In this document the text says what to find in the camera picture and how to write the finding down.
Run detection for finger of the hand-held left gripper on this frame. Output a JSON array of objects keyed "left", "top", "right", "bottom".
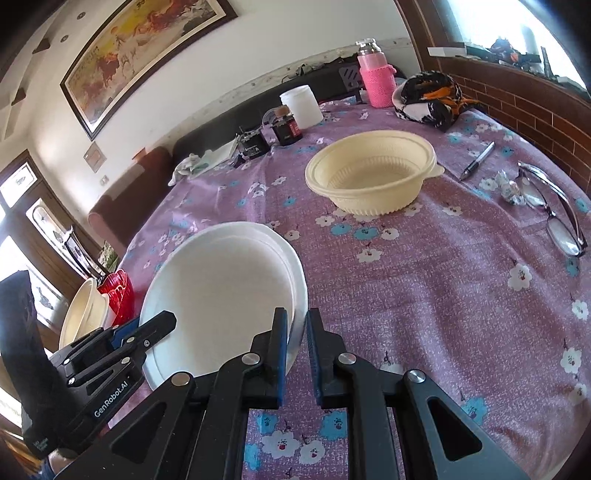
[
  {"left": 50, "top": 323, "right": 139, "bottom": 370},
  {"left": 62, "top": 311, "right": 177, "bottom": 388}
]

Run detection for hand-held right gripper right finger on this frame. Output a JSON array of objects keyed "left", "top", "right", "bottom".
[{"left": 306, "top": 307, "right": 532, "bottom": 480}]

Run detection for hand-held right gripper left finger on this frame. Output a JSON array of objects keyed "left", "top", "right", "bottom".
[{"left": 53, "top": 307, "right": 289, "bottom": 480}]

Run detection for cream ribbed bowl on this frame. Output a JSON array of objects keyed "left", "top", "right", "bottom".
[
  {"left": 59, "top": 277, "right": 110, "bottom": 352},
  {"left": 305, "top": 130, "right": 445, "bottom": 217}
]

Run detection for red plate with round sticker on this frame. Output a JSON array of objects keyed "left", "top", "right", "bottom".
[{"left": 97, "top": 270, "right": 134, "bottom": 319}]

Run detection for white bowl with lid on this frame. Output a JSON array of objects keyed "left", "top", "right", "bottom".
[{"left": 249, "top": 224, "right": 308, "bottom": 365}]

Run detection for dark wooden chair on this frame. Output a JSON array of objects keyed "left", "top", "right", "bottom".
[{"left": 62, "top": 226, "right": 100, "bottom": 278}]

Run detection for brown armchair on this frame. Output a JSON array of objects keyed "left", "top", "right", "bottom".
[{"left": 88, "top": 147, "right": 174, "bottom": 245}]

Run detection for wooden glass door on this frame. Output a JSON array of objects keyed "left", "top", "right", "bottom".
[{"left": 0, "top": 150, "right": 107, "bottom": 324}]

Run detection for white folded cloth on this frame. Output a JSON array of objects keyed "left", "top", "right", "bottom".
[{"left": 191, "top": 138, "right": 238, "bottom": 176}]

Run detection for black electronic box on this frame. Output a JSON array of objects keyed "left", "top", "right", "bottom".
[{"left": 238, "top": 130, "right": 269, "bottom": 161}]

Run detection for black sofa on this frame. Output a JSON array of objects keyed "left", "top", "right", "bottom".
[{"left": 173, "top": 65, "right": 407, "bottom": 169}]

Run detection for dark small jar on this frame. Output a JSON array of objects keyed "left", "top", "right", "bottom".
[{"left": 271, "top": 106, "right": 303, "bottom": 146}]

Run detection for white plastic jar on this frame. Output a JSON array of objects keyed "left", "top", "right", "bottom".
[{"left": 279, "top": 84, "right": 325, "bottom": 130}]

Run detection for pen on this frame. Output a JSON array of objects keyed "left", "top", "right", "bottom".
[{"left": 459, "top": 141, "right": 496, "bottom": 182}]

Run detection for crumpled wrapper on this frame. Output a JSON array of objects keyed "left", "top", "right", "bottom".
[{"left": 496, "top": 170, "right": 527, "bottom": 205}]

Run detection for framed painting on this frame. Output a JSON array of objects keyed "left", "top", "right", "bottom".
[{"left": 60, "top": 0, "right": 238, "bottom": 141}]

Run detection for eyeglasses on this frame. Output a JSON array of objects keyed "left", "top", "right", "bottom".
[{"left": 517, "top": 161, "right": 587, "bottom": 257}]

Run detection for black phone stand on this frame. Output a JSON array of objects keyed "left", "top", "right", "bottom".
[{"left": 339, "top": 64, "right": 363, "bottom": 103}]

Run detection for black white orange cloth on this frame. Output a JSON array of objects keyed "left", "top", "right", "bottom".
[{"left": 392, "top": 71, "right": 483, "bottom": 132}]

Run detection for pink bottle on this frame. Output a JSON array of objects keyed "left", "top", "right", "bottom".
[{"left": 355, "top": 38, "right": 398, "bottom": 109}]

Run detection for white box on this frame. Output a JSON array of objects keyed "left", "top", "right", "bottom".
[{"left": 427, "top": 42, "right": 467, "bottom": 57}]

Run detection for windowsill clutter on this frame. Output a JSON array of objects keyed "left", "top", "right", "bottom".
[{"left": 466, "top": 37, "right": 578, "bottom": 84}]

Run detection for window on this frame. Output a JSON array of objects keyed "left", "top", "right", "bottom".
[{"left": 434, "top": 0, "right": 591, "bottom": 88}]

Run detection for small wall plaque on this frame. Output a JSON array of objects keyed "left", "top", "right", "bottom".
[{"left": 83, "top": 141, "right": 108, "bottom": 174}]

